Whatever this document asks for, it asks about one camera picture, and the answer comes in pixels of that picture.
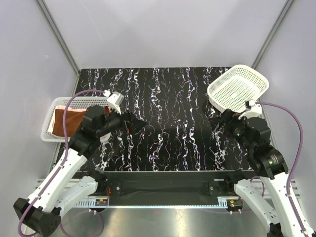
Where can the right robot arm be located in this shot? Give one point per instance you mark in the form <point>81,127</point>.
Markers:
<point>284,218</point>

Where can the left small circuit board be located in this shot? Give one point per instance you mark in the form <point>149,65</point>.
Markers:
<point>101,202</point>

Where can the left aluminium frame post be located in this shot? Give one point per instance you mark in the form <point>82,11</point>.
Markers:
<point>54,28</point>

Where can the brown towel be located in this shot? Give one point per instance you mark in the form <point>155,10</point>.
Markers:
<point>86,128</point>

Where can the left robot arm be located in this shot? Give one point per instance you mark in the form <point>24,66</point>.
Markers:
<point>43,210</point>

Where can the aluminium frame post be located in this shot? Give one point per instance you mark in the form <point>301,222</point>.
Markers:
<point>54,28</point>
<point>277,24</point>

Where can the right small circuit board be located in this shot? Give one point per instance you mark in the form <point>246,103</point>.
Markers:
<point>236,202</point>

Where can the white plastic basket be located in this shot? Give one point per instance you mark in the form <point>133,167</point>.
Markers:
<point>237,85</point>
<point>79,102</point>

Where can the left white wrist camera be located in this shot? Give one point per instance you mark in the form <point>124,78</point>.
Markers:
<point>114,99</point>

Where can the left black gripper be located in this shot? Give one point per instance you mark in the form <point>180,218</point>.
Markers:
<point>134,125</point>

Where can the white towel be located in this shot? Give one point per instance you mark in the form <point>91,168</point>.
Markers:
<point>50,128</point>

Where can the pink towel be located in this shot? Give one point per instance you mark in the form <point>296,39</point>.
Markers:
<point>74,118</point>

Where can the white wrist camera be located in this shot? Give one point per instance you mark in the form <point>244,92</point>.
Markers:
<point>114,99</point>
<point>253,110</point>

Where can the right white plastic basket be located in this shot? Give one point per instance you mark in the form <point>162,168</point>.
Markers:
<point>237,85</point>

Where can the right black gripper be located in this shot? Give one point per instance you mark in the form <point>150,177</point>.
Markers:
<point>230,117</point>

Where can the left white plastic basket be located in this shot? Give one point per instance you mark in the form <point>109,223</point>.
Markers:
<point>79,102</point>

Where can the small circuit board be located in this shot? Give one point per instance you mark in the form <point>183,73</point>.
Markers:
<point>101,202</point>
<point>236,202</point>

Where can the white slotted cable duct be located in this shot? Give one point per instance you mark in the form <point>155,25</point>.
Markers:
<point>86,203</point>

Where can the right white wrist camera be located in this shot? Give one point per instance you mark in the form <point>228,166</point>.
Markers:
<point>253,110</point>

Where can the right aluminium frame post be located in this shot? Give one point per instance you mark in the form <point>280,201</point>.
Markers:
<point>277,24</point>

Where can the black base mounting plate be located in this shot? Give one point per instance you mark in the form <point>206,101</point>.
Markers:
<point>143,186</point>

